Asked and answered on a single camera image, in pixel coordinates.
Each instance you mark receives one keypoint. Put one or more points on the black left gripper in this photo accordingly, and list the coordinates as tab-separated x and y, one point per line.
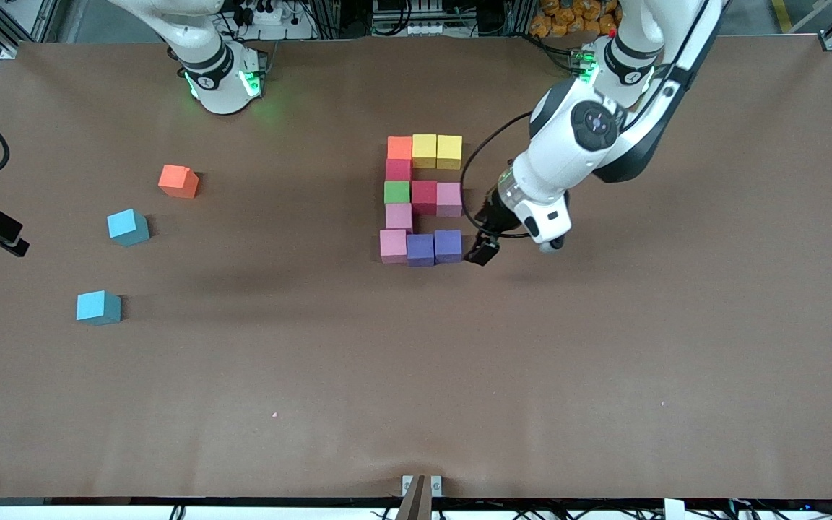
495	214

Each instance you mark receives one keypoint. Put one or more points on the purple foam cube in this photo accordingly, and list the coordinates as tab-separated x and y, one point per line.
448	245
420	249

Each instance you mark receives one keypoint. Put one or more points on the pink foam cube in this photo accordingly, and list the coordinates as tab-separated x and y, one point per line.
393	245
399	216
449	198

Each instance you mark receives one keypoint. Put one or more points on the red foam cube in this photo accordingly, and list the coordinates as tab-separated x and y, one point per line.
398	170
424	196

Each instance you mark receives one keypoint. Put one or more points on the green foam cube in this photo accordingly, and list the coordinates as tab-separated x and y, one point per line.
396	192

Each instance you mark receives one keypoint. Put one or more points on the yellow foam cube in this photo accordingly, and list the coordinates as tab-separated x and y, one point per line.
425	151
449	152

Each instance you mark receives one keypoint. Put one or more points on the orange foam cube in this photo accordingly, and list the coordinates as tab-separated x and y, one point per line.
399	148
178	180

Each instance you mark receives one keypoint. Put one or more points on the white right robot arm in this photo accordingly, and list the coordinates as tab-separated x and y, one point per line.
214	72

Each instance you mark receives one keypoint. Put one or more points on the blue foam cube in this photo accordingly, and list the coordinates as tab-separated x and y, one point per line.
128	227
98	307

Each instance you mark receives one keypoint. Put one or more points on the brown table cover mat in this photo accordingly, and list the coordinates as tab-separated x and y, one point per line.
416	433

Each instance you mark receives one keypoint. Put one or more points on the white power strip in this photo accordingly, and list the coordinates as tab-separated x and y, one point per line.
279	16
416	29

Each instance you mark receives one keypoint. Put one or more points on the pile of orange objects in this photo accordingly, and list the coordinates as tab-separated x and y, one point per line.
553	22

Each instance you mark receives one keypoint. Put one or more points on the small metal bracket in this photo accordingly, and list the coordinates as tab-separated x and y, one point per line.
406	482

